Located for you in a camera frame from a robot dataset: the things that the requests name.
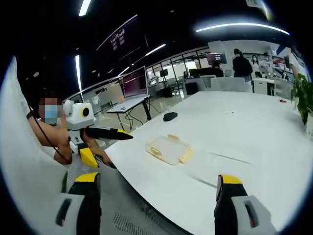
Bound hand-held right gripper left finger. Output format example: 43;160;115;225
50;172;102;235

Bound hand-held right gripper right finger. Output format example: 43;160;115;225
214;174;278;235

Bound person's left hand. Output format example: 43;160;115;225
57;121;74;154

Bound grey mesh office chair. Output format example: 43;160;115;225
62;161;177;235

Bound white side desk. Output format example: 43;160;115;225
106;96;153;131

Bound ceiling light strip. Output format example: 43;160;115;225
133;44;167;66
195;22;291;35
74;54;83;92
78;0;92;17

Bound computer monitor on desk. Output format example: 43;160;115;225
121;66;150;100

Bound clear plastic lid yellow clips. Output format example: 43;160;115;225
145;133;196;167

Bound person with blue mask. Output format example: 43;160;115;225
0;55;69;235

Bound small black object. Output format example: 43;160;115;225
163;111;179;122

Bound hanging ceiling screen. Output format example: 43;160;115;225
96;14;139;51

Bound black office chair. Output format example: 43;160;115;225
184;81;199;96

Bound white office chair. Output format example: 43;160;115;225
209;76;246;93

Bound green potted plant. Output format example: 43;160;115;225
290;72;313;137

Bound black cable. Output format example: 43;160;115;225
28;109;72;164

